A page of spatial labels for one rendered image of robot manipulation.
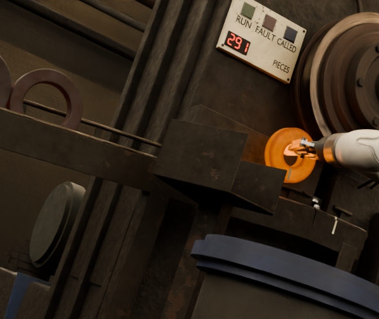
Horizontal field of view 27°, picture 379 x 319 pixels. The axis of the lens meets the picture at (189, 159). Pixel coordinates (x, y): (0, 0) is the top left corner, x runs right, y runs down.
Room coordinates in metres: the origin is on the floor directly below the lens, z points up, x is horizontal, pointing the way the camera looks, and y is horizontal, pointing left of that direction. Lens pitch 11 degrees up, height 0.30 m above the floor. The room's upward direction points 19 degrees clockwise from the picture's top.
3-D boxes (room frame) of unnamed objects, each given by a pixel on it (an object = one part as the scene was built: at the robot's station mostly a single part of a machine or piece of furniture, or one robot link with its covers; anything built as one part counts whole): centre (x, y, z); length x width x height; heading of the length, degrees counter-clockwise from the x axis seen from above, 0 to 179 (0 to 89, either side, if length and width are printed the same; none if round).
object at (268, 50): (2.25, -0.09, 1.15); 0.26 x 0.02 x 0.18; 115
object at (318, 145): (2.05, -0.33, 0.84); 0.09 x 0.08 x 0.07; 25
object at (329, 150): (1.98, -0.37, 0.83); 0.09 x 0.06 x 0.09; 115
